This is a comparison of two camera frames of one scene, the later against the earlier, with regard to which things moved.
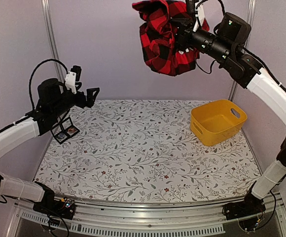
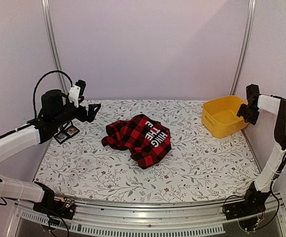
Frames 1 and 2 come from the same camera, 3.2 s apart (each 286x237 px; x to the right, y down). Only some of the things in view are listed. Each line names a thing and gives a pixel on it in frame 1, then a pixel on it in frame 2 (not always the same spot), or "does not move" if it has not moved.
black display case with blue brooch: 59,134 does not move
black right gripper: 182,36 -> 241,113
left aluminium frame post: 48,17 does not move
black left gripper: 90,100 -> 84,117
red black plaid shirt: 157,33 -> 148,139
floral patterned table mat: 145,151 does not move
